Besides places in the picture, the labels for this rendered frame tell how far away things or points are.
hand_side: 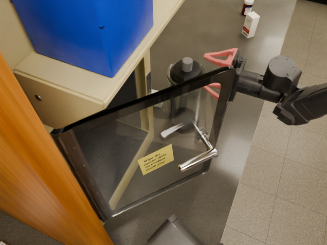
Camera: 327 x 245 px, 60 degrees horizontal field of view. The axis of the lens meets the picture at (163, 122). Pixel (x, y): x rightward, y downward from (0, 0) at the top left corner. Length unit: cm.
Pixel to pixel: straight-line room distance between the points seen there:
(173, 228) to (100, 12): 24
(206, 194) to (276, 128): 148
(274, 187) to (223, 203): 118
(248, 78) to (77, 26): 52
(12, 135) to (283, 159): 199
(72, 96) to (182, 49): 96
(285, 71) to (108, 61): 46
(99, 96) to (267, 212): 171
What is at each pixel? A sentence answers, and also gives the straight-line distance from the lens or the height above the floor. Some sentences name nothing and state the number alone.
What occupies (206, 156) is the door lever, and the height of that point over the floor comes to 121.
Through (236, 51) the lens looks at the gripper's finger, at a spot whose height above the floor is 127.
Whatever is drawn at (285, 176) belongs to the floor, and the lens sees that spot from 207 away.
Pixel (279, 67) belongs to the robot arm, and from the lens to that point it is 67.
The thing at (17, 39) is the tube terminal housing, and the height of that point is 153.
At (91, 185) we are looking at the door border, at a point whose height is 120.
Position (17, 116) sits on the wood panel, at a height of 155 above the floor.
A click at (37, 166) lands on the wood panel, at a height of 149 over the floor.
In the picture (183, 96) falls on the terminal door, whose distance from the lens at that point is 47.
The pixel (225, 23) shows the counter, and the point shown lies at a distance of 140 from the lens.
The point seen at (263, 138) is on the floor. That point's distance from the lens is 217.
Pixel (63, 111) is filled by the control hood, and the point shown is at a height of 147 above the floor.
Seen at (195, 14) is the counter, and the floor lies 94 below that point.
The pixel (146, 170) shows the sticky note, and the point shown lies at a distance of 62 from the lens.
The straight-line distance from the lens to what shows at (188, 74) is 77.
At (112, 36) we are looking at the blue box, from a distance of 28.
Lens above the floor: 172
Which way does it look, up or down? 54 degrees down
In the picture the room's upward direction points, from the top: straight up
